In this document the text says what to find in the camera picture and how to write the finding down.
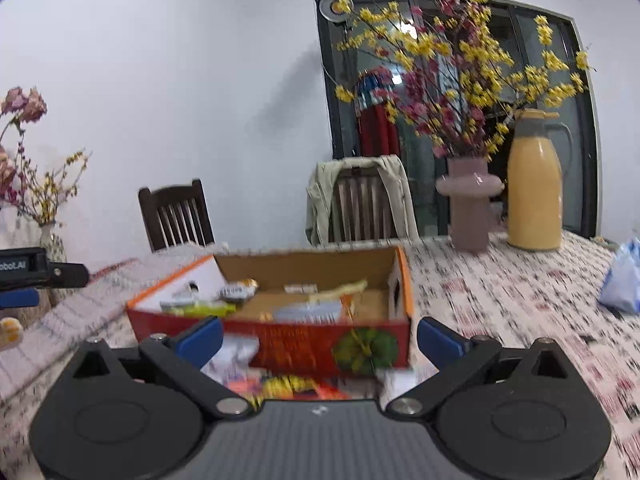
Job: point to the blue white plastic bag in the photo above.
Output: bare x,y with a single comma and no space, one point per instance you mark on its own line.
622,280

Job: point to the dark wooden chair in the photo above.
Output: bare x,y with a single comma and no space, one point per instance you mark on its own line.
170,192

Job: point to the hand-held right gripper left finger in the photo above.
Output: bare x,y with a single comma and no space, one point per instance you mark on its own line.
200,341

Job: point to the pink ceramic vase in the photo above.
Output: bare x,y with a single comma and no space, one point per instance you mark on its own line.
470,210

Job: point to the large pink white vase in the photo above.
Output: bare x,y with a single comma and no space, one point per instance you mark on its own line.
15,230

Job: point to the yellow white snack packet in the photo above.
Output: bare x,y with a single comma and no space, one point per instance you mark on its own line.
10,335

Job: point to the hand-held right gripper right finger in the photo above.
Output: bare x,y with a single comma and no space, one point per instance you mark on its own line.
440,342

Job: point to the red cardboard box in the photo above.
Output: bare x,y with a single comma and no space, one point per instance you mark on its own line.
300,350

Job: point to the thin yellow flower twigs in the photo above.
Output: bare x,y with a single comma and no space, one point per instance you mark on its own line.
48,181

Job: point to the dark framed glass door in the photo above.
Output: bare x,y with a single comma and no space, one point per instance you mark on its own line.
345,127

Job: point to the wooden chair with jacket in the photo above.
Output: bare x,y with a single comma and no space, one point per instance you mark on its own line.
362,175

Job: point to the red hanging garment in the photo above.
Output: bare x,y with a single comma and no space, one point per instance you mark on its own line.
375,130

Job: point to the dried pink roses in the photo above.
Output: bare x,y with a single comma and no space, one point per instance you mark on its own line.
30,102

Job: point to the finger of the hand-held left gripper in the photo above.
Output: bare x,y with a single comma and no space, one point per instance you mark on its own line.
70,276
20,298

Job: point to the yellow thermos jug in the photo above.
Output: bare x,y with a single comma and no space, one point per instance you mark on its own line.
532,190

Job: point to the small floral vase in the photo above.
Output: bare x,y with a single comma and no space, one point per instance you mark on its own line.
52,245

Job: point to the green cookie packet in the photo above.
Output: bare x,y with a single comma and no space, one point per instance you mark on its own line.
200,308

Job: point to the dark pink blossom branches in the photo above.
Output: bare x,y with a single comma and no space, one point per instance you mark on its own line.
417,87

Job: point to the small silver snack packet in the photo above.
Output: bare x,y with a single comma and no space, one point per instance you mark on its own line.
237,291

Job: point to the chair with beige jacket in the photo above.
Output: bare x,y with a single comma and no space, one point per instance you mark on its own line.
320,195

